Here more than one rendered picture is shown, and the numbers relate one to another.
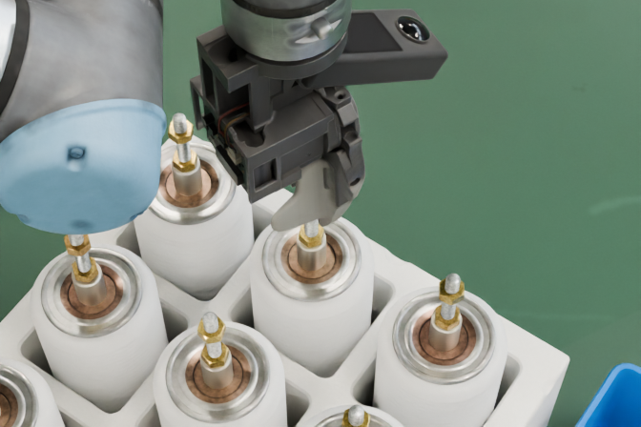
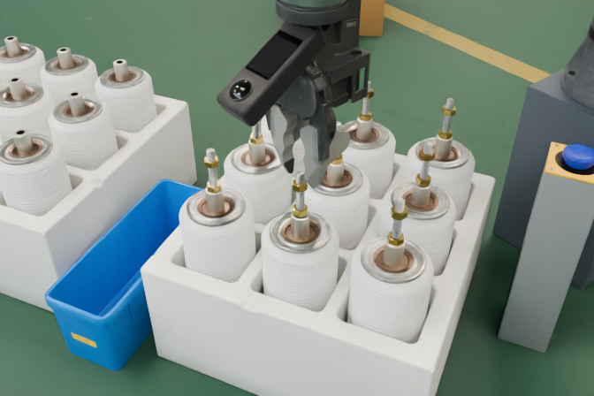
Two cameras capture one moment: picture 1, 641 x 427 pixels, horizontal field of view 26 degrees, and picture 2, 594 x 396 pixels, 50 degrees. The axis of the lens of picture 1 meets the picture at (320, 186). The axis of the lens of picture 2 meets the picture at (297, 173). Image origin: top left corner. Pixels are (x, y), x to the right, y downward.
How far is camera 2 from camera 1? 117 cm
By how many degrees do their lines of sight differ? 86
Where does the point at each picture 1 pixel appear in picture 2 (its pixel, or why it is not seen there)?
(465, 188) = not seen: outside the picture
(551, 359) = (151, 265)
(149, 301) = (386, 203)
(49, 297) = (441, 194)
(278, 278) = (316, 217)
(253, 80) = not seen: outside the picture
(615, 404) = (109, 344)
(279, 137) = not seen: hidden behind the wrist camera
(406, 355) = (235, 195)
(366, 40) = (267, 53)
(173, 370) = (358, 175)
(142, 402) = (377, 217)
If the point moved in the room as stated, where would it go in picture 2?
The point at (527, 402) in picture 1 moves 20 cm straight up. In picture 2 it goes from (167, 244) to (147, 118)
